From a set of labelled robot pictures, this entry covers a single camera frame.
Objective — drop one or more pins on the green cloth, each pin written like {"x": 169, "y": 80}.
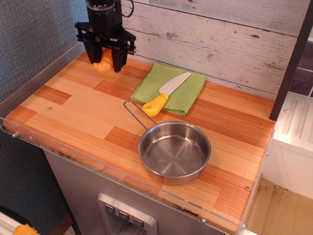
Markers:
{"x": 181, "y": 99}

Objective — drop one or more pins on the dark right shelf post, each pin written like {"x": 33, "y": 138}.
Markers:
{"x": 293, "y": 63}

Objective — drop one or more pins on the stainless steel saucepan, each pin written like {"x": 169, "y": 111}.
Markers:
{"x": 174, "y": 152}

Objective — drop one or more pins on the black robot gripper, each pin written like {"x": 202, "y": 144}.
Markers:
{"x": 105, "y": 27}

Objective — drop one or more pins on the orange object bottom left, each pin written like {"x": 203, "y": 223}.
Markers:
{"x": 25, "y": 230}

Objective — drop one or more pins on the yellow handled toy knife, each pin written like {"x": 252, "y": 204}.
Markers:
{"x": 153, "y": 107}

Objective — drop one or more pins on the clear acrylic guard rail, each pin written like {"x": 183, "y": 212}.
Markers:
{"x": 88, "y": 119}

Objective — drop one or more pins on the orange plastic toy croissant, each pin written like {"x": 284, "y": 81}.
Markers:
{"x": 106, "y": 63}

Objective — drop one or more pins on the silver toy fridge cabinet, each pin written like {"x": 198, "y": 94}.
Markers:
{"x": 82, "y": 187}

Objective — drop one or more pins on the white ribbed side cabinet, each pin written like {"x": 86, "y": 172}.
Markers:
{"x": 289, "y": 159}

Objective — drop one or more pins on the silver dispenser button panel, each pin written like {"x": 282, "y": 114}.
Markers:
{"x": 124, "y": 216}

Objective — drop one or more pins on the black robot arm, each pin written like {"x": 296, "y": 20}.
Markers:
{"x": 103, "y": 3}

